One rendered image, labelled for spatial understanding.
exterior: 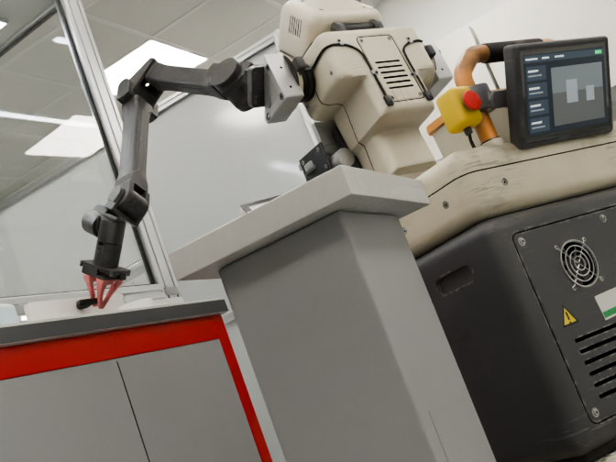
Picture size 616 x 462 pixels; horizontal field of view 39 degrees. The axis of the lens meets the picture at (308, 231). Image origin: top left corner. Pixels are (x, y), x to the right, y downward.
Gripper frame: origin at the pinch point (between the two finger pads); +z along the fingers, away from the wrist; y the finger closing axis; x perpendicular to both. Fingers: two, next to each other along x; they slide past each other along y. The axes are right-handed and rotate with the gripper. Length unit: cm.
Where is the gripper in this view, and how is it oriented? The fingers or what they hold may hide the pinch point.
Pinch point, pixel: (98, 303)
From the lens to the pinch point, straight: 206.0
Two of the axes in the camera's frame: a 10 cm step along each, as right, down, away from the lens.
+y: -8.3, -2.3, 5.1
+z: -2.0, 9.7, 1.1
